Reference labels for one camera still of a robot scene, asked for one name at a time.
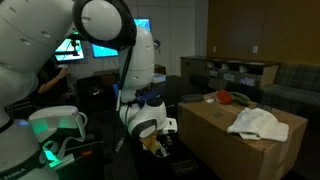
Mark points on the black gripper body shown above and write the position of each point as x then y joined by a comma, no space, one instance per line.
166,140

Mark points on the white towel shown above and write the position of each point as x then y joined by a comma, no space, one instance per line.
258,123

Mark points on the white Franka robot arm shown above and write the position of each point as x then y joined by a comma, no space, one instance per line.
140,60

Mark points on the person forearm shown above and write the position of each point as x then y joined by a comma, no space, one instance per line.
50,85

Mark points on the large cardboard box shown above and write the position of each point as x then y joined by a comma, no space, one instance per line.
233,150

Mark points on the operator hand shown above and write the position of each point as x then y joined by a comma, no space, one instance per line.
62,71

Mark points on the dark grey flat block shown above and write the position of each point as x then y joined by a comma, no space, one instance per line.
192,97

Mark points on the small white scrap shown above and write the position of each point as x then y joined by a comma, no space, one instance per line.
210,100

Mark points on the white plastic tub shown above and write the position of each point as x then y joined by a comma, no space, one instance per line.
159,78

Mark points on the red plush vegetable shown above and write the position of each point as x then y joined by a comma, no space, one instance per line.
224,96

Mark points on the low wooden shelf cabinet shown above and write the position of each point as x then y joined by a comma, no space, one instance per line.
196,66

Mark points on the tool with orange band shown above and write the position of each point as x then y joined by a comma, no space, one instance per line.
87,153

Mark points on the dark bin white label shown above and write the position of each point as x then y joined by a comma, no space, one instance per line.
247,81
213,73
229,76

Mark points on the black bag white logo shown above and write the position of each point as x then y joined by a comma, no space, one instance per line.
95,96

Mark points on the monitor with blue screen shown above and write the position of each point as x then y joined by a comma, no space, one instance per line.
65,55
105,51

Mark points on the white VR headset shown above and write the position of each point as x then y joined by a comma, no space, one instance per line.
56,115

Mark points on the green plaid couch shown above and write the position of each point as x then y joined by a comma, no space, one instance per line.
293,90

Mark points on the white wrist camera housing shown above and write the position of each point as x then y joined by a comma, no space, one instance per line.
171,126

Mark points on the small wall mounted device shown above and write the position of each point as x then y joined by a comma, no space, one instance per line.
157,44

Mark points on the white wall plate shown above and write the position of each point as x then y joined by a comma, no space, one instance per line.
214,49
255,49

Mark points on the black stereo camera on stand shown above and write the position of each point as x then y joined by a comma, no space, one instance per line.
75,46

